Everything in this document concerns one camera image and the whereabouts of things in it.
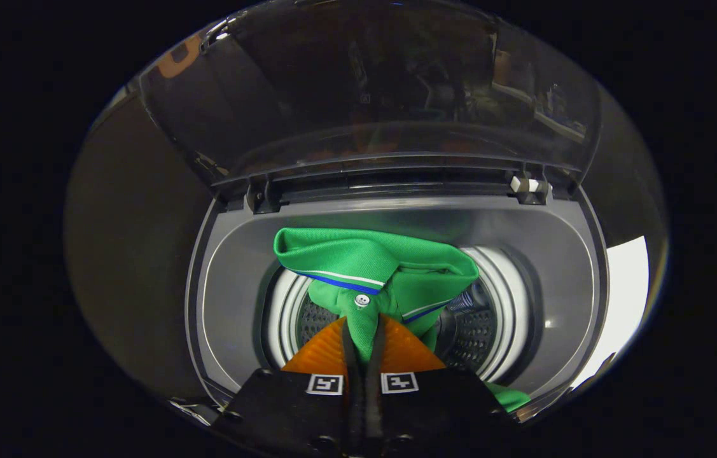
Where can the dark glass washing machine lid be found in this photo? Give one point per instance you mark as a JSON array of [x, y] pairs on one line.
[[364, 95]]

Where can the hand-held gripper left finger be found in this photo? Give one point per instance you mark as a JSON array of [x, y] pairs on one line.
[[294, 407]]

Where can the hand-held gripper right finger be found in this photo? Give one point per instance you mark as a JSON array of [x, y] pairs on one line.
[[434, 407]]

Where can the green polo shirt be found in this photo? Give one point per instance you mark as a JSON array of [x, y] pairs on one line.
[[358, 254]]

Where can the white flat board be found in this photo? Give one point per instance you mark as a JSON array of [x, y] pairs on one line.
[[625, 286]]

